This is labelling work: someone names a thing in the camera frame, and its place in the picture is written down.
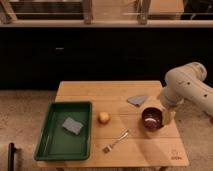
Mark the grey-blue sponge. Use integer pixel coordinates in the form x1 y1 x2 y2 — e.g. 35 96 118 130
62 118 83 135

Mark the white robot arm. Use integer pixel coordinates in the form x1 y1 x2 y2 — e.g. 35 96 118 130
158 62 213 125

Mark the dark red bowl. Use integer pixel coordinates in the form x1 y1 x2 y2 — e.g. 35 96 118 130
141 107 163 131

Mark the grey folded cloth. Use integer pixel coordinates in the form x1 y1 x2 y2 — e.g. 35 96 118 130
127 95 147 107

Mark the metal fork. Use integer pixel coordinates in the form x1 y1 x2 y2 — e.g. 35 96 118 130
102 130 129 153

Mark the wooden table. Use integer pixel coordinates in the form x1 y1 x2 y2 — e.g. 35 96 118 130
37 81 189 168

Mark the small yellow fruit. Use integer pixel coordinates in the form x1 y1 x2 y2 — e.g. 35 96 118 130
98 112 110 124

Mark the green plastic tray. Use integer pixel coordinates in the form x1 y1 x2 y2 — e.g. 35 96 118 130
34 101 92 161

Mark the wooden railing shelf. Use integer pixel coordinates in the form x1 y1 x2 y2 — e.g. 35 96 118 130
0 0 213 27

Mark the black post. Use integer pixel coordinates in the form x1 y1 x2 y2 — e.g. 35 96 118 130
7 143 16 171

